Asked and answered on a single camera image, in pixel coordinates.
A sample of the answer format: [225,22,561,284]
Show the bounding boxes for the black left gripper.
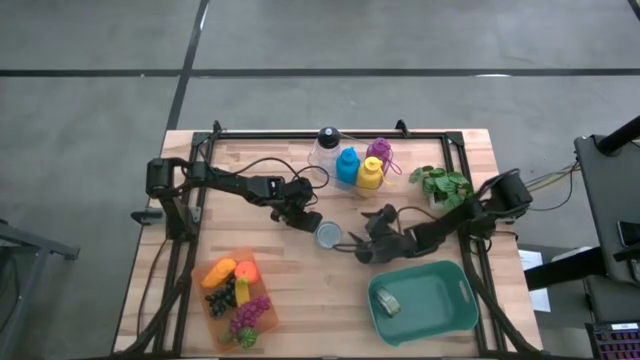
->
[269,175,324,234]

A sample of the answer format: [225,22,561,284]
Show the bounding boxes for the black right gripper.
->
[352,203,421,265]

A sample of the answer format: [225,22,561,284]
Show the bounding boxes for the green label tuna can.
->
[314,220,345,250]

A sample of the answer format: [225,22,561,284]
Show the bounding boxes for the yellow plastic bottle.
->
[355,156,386,198]

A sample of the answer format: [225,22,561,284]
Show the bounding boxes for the blue plastic bottle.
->
[335,146,362,185]

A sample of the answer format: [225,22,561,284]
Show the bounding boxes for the picture label food can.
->
[374,286,402,319]

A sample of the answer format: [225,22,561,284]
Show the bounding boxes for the clear bottle black cap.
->
[312,126,344,176]

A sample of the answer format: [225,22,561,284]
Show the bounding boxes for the orange toy fruit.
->
[234,259,261,285]

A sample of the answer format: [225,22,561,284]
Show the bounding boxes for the magenta plastic bottle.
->
[365,137,401,176]

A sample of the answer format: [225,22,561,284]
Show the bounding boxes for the yellow toy banana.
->
[234,277,252,308]

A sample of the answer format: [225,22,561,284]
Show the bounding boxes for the red toy grapes with leaf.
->
[228,294,273,350]

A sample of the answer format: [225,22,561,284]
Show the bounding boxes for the dark blue toy grapes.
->
[204,277,238,320]

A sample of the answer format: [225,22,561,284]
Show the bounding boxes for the clear plastic bin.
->
[306,142,396,200]

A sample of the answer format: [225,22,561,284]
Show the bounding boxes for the orange translucent plastic bin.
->
[192,247,280,354]

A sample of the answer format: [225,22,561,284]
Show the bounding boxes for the green plant white pot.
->
[408,166,475,211]

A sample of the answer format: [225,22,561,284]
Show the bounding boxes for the teal plastic basket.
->
[367,259,480,347]

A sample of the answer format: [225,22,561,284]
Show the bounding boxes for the white paper sheet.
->
[517,249,551,314]

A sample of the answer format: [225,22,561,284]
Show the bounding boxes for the black side clamp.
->
[130,208,166,226]

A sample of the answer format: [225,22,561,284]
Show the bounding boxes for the black cart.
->
[574,134,640,321]

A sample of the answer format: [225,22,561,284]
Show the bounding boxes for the black rack device with ports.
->
[584,322,640,360]

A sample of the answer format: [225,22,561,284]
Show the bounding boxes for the black pole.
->
[597,114,640,156]

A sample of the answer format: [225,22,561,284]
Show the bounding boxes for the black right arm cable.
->
[331,204,441,252]

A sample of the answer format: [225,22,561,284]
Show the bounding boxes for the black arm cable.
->
[197,157,331,191]
[331,204,441,252]

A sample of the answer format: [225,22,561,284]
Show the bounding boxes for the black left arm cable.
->
[197,157,331,191]

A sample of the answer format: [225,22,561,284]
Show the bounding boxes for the black aluminium table frame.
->
[117,119,544,359]

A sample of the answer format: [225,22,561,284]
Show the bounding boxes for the grey cable bundle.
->
[519,159,582,212]

